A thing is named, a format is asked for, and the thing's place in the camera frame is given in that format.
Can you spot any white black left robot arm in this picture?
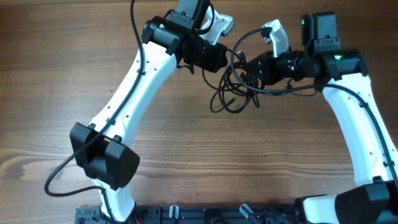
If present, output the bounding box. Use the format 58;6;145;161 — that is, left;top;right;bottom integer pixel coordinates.
70;1;234;223

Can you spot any black cable bundle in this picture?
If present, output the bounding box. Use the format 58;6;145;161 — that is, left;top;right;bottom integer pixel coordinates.
201;48;262;114

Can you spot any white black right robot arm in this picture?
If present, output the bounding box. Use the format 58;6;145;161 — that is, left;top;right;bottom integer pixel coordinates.
245;12;397;223

